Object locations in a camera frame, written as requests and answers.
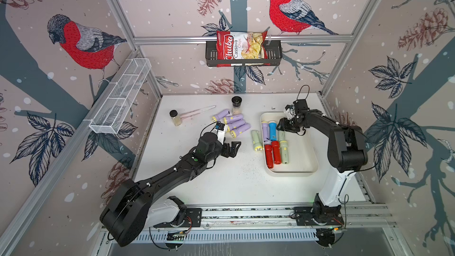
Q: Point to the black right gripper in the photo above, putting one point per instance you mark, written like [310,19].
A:
[282,125]

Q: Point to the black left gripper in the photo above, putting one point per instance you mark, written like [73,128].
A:
[233,150]

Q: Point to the blue flashlight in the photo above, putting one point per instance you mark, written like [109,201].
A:
[273,130]

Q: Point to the green flashlight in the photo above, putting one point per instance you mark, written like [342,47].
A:
[257,143]
[284,152]
[281,136]

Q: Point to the red flashlight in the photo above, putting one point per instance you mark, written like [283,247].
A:
[276,152]
[269,156]

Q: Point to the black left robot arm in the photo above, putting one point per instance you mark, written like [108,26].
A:
[126,213]

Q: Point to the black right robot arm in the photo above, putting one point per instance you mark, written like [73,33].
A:
[346,154]

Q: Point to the cream plastic storage tray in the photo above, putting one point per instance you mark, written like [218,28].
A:
[302,158]

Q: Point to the purple flashlight top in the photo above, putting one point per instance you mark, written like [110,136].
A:
[221,117]

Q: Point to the black-top pepper grinder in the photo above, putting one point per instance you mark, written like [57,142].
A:
[236,105]

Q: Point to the small glass spice bottle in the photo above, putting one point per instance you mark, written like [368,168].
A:
[175,117]

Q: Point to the red cassava chips bag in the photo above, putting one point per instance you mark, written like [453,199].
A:
[240,45]

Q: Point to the aluminium front rail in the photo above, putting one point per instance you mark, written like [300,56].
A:
[355,214]

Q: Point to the black wall basket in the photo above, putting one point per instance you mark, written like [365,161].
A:
[268,54]

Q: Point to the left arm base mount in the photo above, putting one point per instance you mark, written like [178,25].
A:
[173,213]

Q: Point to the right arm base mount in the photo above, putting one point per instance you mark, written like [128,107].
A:
[318,214]

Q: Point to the white wire mesh shelf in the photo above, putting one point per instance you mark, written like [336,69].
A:
[115,108]

